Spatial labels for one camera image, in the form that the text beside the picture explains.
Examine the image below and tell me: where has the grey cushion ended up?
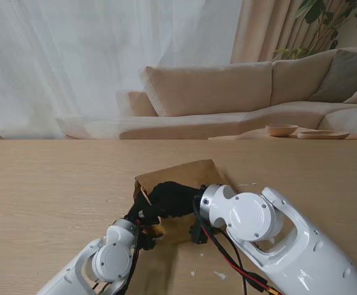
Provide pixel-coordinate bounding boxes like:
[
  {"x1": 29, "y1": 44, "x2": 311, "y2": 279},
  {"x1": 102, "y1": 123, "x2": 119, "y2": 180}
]
[{"x1": 307, "y1": 49, "x2": 357, "y2": 104}]

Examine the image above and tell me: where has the shallow wooden dish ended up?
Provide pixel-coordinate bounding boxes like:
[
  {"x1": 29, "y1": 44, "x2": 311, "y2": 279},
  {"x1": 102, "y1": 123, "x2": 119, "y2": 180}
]
[{"x1": 297, "y1": 130, "x2": 351, "y2": 141}]

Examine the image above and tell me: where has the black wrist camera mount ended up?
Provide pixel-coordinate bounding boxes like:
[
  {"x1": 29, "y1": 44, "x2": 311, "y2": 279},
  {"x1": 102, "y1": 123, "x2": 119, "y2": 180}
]
[
  {"x1": 139, "y1": 235, "x2": 157, "y2": 251},
  {"x1": 189, "y1": 219, "x2": 211, "y2": 246}
]

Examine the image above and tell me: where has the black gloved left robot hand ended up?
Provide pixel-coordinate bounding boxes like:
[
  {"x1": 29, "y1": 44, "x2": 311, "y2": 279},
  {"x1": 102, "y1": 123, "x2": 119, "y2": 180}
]
[{"x1": 125, "y1": 192, "x2": 163, "y2": 227}]

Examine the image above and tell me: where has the brown paper bag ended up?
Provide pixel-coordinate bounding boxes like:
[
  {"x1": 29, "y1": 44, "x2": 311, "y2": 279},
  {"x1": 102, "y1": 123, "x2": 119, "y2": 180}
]
[{"x1": 134, "y1": 159, "x2": 236, "y2": 245}]

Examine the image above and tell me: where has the beige sofa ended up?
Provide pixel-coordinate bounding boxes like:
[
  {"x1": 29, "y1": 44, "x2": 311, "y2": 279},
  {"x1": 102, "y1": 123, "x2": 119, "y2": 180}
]
[{"x1": 57, "y1": 45, "x2": 357, "y2": 141}]

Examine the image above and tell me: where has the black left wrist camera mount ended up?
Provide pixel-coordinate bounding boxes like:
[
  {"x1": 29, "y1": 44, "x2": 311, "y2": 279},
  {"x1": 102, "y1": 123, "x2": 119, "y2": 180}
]
[{"x1": 139, "y1": 235, "x2": 157, "y2": 251}]

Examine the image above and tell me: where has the beige curtain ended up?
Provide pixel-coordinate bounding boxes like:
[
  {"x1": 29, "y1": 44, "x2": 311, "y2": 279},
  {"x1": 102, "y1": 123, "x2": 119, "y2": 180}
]
[{"x1": 229, "y1": 0, "x2": 319, "y2": 64}]

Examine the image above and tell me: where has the low wooden coffee table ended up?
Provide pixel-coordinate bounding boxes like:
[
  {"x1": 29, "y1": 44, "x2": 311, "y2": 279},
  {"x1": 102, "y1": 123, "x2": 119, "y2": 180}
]
[{"x1": 208, "y1": 127, "x2": 357, "y2": 151}]

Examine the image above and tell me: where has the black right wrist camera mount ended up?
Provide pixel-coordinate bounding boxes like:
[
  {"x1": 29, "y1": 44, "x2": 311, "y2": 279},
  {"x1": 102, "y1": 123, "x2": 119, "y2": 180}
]
[{"x1": 189, "y1": 219, "x2": 211, "y2": 246}]

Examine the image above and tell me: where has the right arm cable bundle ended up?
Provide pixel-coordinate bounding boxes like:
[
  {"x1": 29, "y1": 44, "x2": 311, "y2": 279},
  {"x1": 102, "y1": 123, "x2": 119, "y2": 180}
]
[{"x1": 193, "y1": 199, "x2": 285, "y2": 295}]

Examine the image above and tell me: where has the wooden bowl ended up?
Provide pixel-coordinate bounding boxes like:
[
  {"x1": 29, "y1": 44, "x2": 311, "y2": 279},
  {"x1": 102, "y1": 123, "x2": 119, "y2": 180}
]
[{"x1": 265, "y1": 124, "x2": 299, "y2": 138}]

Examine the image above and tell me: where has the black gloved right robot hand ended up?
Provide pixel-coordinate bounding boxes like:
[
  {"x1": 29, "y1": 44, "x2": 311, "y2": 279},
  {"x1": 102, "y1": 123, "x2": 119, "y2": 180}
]
[{"x1": 147, "y1": 181, "x2": 205, "y2": 219}]

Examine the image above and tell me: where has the white sheer curtain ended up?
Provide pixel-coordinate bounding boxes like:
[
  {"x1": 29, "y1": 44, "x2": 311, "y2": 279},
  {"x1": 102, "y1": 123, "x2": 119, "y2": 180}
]
[{"x1": 0, "y1": 0, "x2": 243, "y2": 141}]

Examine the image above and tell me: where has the green leafy houseplant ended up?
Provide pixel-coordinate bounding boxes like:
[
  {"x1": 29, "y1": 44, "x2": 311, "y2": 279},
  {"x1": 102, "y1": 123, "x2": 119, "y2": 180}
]
[{"x1": 272, "y1": 0, "x2": 357, "y2": 61}]

